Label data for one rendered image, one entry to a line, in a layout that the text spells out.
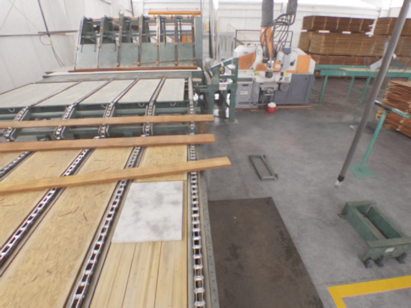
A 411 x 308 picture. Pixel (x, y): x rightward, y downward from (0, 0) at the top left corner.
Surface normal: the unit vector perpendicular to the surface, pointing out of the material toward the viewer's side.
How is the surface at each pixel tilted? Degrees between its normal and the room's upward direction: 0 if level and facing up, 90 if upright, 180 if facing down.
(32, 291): 0
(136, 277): 0
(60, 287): 0
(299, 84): 90
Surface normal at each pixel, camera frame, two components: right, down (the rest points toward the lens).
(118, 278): 0.00, -0.86
